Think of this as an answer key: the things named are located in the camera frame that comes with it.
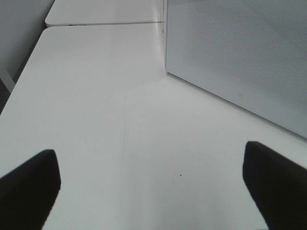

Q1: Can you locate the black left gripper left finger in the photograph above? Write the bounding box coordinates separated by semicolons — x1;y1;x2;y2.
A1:
0;149;61;230

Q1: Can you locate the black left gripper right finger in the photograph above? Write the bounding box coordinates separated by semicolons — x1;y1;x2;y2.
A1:
242;141;307;230

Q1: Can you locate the white microwave door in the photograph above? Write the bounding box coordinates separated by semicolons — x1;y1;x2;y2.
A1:
165;0;307;137

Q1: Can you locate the white rear table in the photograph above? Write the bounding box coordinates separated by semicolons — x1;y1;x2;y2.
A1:
45;0;164;27

